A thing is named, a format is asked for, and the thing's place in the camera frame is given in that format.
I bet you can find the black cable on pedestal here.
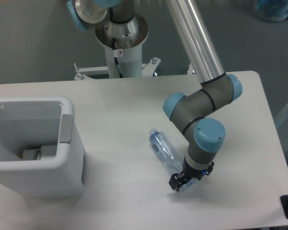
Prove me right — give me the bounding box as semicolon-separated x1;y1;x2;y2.
111;37;124;79

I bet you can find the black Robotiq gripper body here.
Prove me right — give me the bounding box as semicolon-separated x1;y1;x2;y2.
182;159;211;182

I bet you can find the white open trash can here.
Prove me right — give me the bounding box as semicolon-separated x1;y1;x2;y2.
0;96;85;197

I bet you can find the blue plastic bag on floor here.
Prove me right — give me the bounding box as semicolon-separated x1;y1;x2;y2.
254;0;288;23

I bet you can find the white green trash in bin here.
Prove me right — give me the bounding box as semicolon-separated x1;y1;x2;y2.
22;145;57;161

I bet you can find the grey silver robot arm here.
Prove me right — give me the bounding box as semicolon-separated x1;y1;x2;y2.
67;0;242;191

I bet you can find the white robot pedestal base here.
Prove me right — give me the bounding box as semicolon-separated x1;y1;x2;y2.
74;13;161;80

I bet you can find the clear blue plastic bottle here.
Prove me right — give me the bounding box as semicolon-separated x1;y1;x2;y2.
149;129;197;191

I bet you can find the white stand foot with bolt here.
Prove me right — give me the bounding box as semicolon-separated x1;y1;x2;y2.
187;63;196;75

